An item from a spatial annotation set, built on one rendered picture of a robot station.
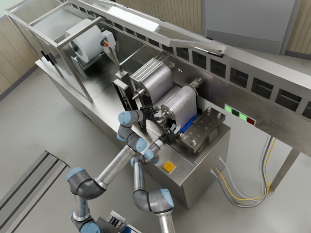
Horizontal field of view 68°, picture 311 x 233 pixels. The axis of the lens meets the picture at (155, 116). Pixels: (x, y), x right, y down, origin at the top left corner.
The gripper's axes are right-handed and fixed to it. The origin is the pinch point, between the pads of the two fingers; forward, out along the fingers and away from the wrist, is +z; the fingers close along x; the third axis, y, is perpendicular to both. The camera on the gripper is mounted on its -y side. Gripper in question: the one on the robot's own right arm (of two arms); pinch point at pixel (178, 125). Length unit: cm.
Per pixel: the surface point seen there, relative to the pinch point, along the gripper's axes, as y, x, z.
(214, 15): -59, 122, 216
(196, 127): -6.0, -8.8, 10.3
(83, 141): -109, 146, -54
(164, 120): 8.6, 7.9, -6.8
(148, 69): 35.9, 33.3, 8.8
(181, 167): -19.0, -17.1, -19.6
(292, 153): -26, -73, 46
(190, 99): 16.9, -0.2, 16.0
